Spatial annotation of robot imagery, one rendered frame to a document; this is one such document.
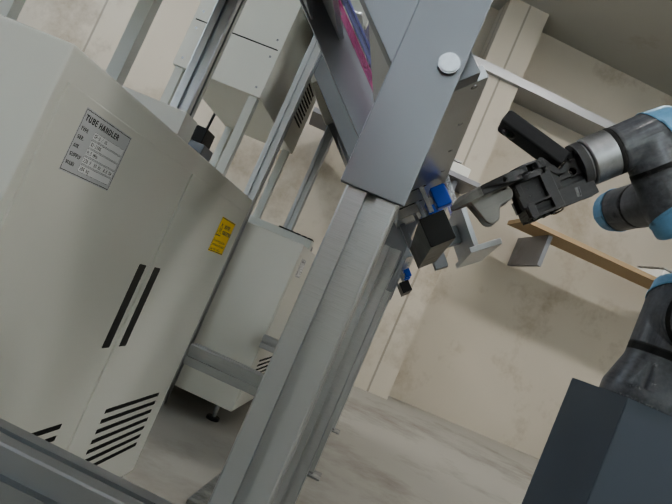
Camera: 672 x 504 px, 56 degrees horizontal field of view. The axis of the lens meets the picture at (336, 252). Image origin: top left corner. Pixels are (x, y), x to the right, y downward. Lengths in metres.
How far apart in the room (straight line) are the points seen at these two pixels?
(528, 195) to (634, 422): 0.40
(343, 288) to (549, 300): 4.61
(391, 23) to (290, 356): 0.28
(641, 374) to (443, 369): 3.68
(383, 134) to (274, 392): 0.20
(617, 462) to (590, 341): 4.11
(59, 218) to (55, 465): 0.25
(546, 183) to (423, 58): 0.54
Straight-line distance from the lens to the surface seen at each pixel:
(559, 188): 1.01
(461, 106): 0.59
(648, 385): 1.17
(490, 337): 4.88
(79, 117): 0.62
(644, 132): 1.05
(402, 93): 0.47
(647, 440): 1.14
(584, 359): 5.20
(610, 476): 1.12
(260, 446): 0.47
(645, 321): 1.21
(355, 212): 0.45
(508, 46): 4.88
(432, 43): 0.48
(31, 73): 0.60
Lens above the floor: 0.51
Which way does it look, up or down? 4 degrees up
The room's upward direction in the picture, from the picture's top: 23 degrees clockwise
